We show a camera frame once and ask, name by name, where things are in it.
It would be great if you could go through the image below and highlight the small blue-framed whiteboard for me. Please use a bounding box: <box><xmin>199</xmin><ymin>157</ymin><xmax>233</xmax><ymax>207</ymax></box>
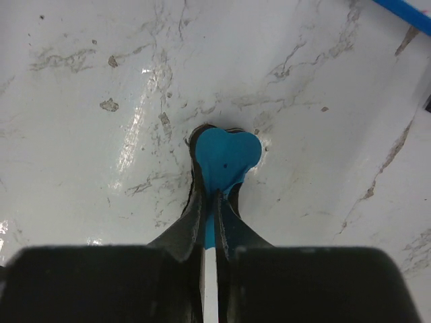
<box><xmin>374</xmin><ymin>0</ymin><xmax>431</xmax><ymax>36</ymax></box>

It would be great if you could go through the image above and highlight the small whiteboard right foot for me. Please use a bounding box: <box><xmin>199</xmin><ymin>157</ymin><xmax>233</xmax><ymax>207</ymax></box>
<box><xmin>424</xmin><ymin>98</ymin><xmax>431</xmax><ymax>113</ymax></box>

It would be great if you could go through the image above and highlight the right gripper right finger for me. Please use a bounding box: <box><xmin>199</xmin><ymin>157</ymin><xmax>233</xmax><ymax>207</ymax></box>
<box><xmin>215</xmin><ymin>192</ymin><xmax>421</xmax><ymax>322</ymax></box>

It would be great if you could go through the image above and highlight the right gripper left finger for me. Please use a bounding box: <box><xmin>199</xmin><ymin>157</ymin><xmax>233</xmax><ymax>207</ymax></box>
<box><xmin>0</xmin><ymin>183</ymin><xmax>206</xmax><ymax>323</ymax></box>

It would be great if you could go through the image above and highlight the blue bone-shaped eraser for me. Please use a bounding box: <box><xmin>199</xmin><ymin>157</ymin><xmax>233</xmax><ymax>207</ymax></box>
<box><xmin>189</xmin><ymin>124</ymin><xmax>271</xmax><ymax>258</ymax></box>

